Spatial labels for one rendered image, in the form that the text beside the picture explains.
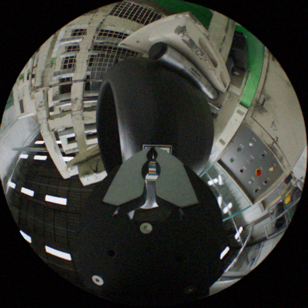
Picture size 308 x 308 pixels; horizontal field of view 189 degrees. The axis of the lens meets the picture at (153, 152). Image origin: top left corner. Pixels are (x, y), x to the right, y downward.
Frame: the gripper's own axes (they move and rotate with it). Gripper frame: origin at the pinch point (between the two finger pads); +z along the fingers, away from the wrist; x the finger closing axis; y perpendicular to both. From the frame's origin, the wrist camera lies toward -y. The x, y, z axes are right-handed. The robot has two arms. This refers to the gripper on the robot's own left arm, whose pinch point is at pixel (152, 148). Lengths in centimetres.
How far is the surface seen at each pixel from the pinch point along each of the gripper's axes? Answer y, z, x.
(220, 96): -9.8, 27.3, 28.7
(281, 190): 348, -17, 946
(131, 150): 1.7, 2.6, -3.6
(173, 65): -13.3, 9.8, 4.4
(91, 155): 31, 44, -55
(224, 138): 113, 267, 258
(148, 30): -27.7, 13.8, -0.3
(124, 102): -5.8, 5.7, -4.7
